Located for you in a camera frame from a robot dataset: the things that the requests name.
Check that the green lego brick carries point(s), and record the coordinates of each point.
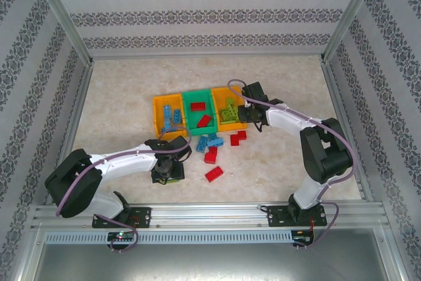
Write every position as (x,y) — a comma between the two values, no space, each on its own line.
(226,116)
(174,181)

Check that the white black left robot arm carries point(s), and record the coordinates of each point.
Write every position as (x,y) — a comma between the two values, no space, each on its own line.
(125,162)

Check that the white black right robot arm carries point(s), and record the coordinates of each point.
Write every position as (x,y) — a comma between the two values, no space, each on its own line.
(289,121)

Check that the orange plastic bin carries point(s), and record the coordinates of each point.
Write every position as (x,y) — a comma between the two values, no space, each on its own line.
(218,96)
(158,113)

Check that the green plastic bin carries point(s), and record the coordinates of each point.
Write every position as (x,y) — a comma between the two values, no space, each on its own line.
(189,119)

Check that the small circuit board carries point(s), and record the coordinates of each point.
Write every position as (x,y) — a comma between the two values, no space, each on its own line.
(121,236)
(304,238)

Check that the grey metal panel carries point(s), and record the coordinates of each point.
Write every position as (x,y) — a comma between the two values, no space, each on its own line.
(210,264)

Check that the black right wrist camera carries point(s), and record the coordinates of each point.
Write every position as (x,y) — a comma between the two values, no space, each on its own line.
(255,91)

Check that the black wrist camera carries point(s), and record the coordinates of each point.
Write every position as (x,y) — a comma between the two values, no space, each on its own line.
(255,91)
(181,147)

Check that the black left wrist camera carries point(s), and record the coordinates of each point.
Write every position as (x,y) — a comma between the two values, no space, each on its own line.
(181,147)

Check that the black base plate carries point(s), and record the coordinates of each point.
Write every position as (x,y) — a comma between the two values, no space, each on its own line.
(143,216)
(276,216)

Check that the wide aluminium base rail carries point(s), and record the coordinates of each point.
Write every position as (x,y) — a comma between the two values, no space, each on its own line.
(207,215)

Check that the aluminium frame rail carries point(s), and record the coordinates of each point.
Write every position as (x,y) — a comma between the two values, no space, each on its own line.
(336,96)
(207,56)
(70,129)

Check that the aluminium frame post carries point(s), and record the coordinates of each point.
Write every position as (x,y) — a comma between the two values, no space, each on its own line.
(26,254)
(350,14)
(62,14)
(393,254)

